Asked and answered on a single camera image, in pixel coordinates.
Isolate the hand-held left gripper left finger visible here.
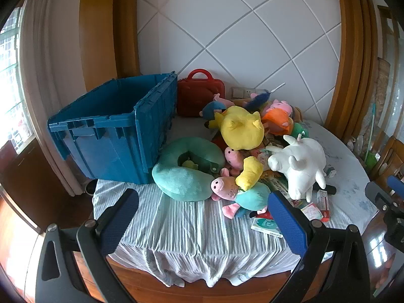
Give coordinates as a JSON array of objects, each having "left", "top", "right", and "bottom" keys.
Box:
[{"left": 35, "top": 188, "right": 140, "bottom": 303}]

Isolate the black brush handle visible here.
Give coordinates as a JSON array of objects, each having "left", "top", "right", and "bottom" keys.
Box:
[{"left": 312, "top": 183, "right": 337, "bottom": 195}]

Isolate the blue pig plush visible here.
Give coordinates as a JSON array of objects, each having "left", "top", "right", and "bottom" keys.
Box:
[{"left": 202, "top": 94, "right": 236, "bottom": 122}]

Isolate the blue feather stick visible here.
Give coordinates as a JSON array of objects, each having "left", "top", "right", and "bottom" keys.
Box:
[{"left": 244, "top": 83, "right": 286, "bottom": 111}]

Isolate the wooden wall trim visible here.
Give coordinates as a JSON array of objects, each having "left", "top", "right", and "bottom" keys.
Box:
[
  {"left": 324, "top": 0, "right": 379, "bottom": 139},
  {"left": 79, "top": 0, "right": 140, "bottom": 93}
]

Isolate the pink white packet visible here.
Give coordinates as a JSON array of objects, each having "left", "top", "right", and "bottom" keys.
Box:
[{"left": 300, "top": 202, "right": 324, "bottom": 221}]

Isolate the blue plastic crate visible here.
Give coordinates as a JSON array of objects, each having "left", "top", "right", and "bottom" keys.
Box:
[{"left": 47, "top": 71, "right": 179, "bottom": 185}]

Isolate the teal white packet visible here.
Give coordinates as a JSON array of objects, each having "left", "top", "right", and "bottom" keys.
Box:
[{"left": 251, "top": 211, "right": 285, "bottom": 238}]

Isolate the pale curtain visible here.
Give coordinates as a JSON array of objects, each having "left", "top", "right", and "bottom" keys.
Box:
[{"left": 19, "top": 0, "right": 92, "bottom": 196}]

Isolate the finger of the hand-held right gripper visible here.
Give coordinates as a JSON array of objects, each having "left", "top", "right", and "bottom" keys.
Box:
[
  {"left": 387, "top": 175, "right": 404, "bottom": 196},
  {"left": 365, "top": 181, "right": 404, "bottom": 247}
]

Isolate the small yellow plush piece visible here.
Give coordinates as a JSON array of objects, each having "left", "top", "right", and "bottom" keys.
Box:
[{"left": 235, "top": 156, "right": 264, "bottom": 191}]

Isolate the large yellow plush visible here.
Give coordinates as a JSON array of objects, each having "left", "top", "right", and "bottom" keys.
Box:
[{"left": 215, "top": 106, "right": 265, "bottom": 151}]

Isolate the window with grille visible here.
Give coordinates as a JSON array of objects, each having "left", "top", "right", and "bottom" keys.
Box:
[{"left": 0, "top": 6, "right": 36, "bottom": 152}]

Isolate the teal neck pillow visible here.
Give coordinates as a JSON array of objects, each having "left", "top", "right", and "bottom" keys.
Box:
[{"left": 152, "top": 137, "right": 225, "bottom": 203}]

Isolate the green frog plush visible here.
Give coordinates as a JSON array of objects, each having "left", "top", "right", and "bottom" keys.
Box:
[{"left": 290, "top": 121, "right": 310, "bottom": 139}]

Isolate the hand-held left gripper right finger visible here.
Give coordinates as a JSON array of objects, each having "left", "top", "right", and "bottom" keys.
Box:
[{"left": 268, "top": 191, "right": 371, "bottom": 303}]

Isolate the green handled broom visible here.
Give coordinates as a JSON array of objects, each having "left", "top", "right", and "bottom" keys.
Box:
[{"left": 363, "top": 104, "right": 381, "bottom": 168}]

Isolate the red toy suitcase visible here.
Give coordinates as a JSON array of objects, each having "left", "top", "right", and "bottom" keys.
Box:
[{"left": 177, "top": 68, "right": 225, "bottom": 117}]

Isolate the white plush animal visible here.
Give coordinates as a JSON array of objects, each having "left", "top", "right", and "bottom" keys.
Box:
[{"left": 267, "top": 134, "right": 327, "bottom": 203}]

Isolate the red white small box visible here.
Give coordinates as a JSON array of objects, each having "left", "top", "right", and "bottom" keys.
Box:
[{"left": 316, "top": 189, "right": 331, "bottom": 221}]

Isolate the wooden chair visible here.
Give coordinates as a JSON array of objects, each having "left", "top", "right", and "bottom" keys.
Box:
[{"left": 369, "top": 136, "right": 404, "bottom": 193}]

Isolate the pink pig plush orange dress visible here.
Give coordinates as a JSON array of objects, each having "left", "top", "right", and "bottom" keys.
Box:
[{"left": 261, "top": 99, "right": 295, "bottom": 137}]

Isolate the pink pig plush teal dress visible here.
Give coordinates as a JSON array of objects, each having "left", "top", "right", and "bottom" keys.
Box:
[{"left": 210, "top": 167, "right": 272, "bottom": 220}]

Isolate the striped grey tablecloth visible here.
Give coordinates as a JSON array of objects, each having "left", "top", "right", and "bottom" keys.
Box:
[{"left": 93, "top": 114, "right": 316, "bottom": 288}]

